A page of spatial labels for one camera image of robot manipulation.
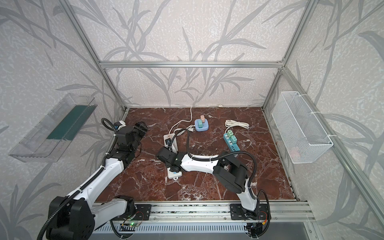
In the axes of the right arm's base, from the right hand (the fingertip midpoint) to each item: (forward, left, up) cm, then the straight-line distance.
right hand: (171, 152), depth 89 cm
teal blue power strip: (+5, -38, -4) cm, 39 cm away
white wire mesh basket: (-8, -60, +28) cm, 67 cm away
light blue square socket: (+23, -21, -4) cm, 31 cm away
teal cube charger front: (+8, -39, 0) cm, 40 cm away
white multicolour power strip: (-12, -1, -4) cm, 13 cm away
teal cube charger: (+21, -18, -1) cm, 27 cm away
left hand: (+11, +13, +17) cm, 24 cm away
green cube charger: (+13, -37, 0) cm, 39 cm away
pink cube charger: (+26, -19, 0) cm, 32 cm away
